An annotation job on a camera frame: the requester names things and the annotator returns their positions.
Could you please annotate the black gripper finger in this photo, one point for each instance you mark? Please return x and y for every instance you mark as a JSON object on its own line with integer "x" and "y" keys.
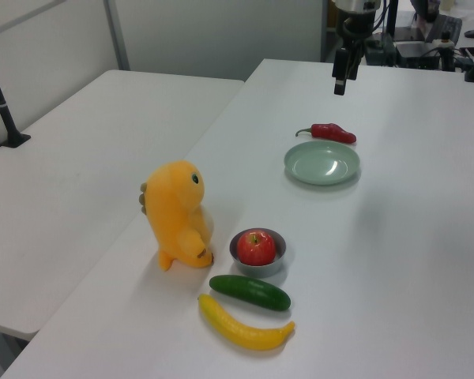
{"x": 353, "y": 65}
{"x": 340, "y": 71}

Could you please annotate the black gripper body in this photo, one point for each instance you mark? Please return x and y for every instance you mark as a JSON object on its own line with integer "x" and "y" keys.
{"x": 353, "y": 29}

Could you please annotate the red apple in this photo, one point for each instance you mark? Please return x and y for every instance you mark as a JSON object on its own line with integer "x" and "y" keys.
{"x": 256, "y": 248}

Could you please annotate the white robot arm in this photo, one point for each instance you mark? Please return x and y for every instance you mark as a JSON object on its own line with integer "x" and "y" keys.
{"x": 355, "y": 4}

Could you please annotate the red chili pepper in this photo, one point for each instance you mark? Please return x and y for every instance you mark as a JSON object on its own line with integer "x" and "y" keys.
{"x": 333, "y": 131}

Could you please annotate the black electronics box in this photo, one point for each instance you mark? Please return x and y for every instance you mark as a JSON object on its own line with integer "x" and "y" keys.
{"x": 416, "y": 53}

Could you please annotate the black keyboard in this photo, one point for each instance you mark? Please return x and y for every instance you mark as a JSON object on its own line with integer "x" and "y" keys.
{"x": 444, "y": 27}

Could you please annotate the pale green plate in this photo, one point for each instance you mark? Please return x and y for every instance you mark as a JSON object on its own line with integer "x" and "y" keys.
{"x": 322, "y": 162}

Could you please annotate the small grey bowl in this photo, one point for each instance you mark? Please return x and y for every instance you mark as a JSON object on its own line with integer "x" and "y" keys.
{"x": 274, "y": 265}

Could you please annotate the orange plush dinosaur toy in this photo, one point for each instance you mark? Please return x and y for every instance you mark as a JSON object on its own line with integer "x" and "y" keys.
{"x": 175, "y": 213}

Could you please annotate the green cucumber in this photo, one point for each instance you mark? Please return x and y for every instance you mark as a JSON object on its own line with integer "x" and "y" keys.
{"x": 249, "y": 291}

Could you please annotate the yellow banana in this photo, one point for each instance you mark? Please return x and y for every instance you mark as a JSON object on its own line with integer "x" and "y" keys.
{"x": 241, "y": 327}

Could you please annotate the white side table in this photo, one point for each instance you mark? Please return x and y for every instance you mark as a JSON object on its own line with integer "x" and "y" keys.
{"x": 75, "y": 166}

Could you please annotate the black vertical post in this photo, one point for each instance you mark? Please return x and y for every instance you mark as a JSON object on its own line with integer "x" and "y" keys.
{"x": 392, "y": 23}

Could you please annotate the black camera pole with base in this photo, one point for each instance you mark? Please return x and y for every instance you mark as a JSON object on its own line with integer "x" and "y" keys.
{"x": 2, "y": 106}

